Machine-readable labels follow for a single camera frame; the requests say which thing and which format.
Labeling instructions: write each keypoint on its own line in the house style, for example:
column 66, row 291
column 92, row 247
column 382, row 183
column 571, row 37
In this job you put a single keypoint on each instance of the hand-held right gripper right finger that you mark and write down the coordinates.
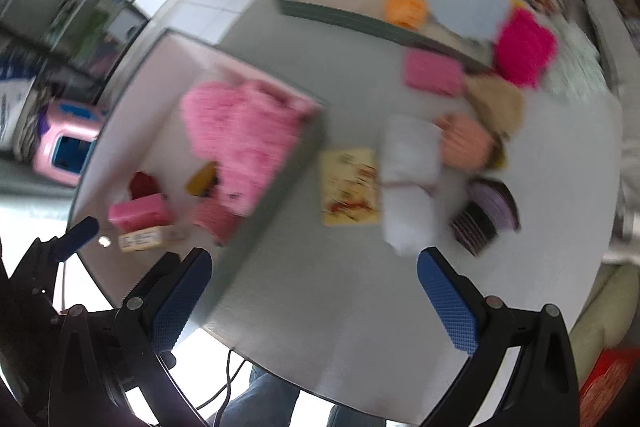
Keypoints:
column 447, row 307

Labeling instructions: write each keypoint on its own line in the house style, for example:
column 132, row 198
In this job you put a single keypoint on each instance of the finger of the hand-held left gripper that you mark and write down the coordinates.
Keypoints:
column 80, row 231

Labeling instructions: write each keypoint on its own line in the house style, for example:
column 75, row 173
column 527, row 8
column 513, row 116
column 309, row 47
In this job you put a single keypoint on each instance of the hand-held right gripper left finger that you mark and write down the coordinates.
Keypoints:
column 180, row 307

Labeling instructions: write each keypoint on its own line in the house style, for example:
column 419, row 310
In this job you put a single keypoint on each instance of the light pink sponge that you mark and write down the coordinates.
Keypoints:
column 137, row 212

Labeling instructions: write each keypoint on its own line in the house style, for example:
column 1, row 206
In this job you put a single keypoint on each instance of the yellow tissue pack red label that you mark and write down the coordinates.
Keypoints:
column 150, row 239

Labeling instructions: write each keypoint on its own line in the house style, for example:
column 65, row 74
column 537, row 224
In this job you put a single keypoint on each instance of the dark red fabric rose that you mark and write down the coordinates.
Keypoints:
column 142, row 184

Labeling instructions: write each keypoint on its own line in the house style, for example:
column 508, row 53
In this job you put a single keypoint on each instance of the purple striped knit hat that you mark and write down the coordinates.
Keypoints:
column 487, row 212

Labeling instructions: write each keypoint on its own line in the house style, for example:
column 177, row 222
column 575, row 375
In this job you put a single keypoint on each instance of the white towel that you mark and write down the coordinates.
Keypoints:
column 410, row 187

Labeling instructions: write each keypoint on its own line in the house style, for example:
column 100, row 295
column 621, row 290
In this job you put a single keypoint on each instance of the olive round plush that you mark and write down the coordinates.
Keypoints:
column 201, row 179

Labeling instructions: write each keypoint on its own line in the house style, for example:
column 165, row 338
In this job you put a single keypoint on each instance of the yellow tissue pack pig print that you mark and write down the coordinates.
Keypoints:
column 350, row 187

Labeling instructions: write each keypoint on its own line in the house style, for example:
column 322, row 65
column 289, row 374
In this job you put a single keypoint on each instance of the peach knit hat olive brim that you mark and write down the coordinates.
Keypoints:
column 467, row 142

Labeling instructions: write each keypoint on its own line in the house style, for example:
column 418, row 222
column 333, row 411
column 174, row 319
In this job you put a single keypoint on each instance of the light pink fluffy scarf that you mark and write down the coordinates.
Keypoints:
column 245, row 142

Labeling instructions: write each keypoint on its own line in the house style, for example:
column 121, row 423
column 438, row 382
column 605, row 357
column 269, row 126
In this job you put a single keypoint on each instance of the pink plastic stool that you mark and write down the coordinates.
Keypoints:
column 65, row 142

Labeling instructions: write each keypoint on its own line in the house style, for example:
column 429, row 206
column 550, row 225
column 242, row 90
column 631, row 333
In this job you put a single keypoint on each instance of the white printed bag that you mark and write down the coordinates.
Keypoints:
column 12, row 107

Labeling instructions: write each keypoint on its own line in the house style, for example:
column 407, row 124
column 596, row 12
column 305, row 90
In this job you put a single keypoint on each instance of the beige sofa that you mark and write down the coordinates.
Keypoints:
column 605, row 307

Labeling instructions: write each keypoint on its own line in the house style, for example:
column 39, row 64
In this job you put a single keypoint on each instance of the red patterned cushion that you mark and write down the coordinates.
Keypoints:
column 612, row 389

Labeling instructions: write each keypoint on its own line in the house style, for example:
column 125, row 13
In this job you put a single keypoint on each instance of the beige cloth hat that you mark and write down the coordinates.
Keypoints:
column 495, row 104

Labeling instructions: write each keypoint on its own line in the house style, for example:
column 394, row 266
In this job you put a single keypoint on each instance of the glass display cabinet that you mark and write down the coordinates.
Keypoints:
column 65, row 2

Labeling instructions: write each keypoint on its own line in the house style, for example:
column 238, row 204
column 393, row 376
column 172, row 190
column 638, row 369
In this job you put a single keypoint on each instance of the magenta sponge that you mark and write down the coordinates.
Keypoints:
column 432, row 72

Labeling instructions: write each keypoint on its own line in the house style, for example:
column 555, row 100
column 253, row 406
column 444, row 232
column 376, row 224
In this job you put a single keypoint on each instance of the hot pink fluffy scarf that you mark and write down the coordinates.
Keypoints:
column 525, row 47

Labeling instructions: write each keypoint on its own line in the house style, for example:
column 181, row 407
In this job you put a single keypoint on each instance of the white mint fluffy scarf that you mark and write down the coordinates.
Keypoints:
column 575, row 62

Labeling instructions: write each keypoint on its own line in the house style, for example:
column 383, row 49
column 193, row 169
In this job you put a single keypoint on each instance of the orange mesh puff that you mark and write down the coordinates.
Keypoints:
column 405, row 11

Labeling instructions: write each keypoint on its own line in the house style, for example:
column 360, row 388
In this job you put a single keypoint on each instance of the light blue bubble sheet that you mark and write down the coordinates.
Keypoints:
column 465, row 7

